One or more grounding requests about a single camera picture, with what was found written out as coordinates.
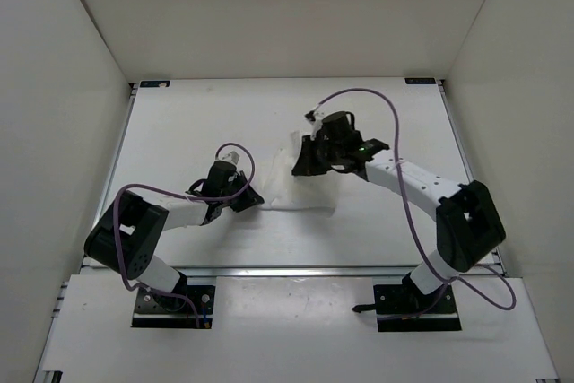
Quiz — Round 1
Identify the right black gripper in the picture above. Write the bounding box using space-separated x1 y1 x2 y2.
291 135 343 178

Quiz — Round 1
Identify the white skirt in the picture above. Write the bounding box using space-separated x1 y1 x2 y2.
256 130 341 213

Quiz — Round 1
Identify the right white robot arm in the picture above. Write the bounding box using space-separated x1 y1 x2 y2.
291 111 506 312

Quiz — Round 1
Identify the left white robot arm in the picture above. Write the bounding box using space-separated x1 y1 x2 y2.
84 160 265 312

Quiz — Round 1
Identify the left blue corner sticker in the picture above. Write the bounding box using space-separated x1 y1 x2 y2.
139 80 170 88

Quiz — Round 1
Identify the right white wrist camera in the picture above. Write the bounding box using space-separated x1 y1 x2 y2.
304 109 325 140

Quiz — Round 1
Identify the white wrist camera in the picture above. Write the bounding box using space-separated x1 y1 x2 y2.
220 151 240 167
304 109 325 140

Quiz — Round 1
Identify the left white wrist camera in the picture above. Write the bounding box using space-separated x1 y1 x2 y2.
220 151 240 167

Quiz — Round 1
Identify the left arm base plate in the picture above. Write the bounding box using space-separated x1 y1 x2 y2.
131 278 216 330

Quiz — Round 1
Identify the right aluminium table rail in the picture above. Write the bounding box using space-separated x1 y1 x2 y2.
438 79 507 276

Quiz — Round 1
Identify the left aluminium table rail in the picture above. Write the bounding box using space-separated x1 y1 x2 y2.
84 83 137 263

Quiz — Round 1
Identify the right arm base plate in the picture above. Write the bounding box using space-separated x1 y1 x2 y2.
352 284 462 333

